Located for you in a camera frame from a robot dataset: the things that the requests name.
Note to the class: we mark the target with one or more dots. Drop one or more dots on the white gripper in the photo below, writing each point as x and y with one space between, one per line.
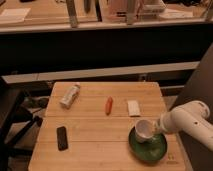
158 127

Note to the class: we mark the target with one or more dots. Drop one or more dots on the white ceramic cup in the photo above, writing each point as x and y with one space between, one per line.
143 130

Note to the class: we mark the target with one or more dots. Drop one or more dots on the green ceramic bowl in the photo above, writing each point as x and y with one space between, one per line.
151 151

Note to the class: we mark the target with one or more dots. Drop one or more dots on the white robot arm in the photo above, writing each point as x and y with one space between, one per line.
191 118

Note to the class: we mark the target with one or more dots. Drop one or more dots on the orange carrot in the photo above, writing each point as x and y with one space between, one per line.
108 106

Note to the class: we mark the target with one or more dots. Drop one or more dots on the white plastic bottle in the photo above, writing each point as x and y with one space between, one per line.
70 95

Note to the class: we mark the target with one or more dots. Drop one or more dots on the white paper sheet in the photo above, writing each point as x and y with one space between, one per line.
13 15

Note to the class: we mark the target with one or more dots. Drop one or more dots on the metal frame post right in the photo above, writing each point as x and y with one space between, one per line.
130 11

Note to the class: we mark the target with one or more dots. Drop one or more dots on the metal frame post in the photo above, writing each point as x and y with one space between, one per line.
130 11
72 13

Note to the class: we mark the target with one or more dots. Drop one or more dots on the metal frame post left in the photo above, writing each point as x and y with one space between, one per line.
72 13

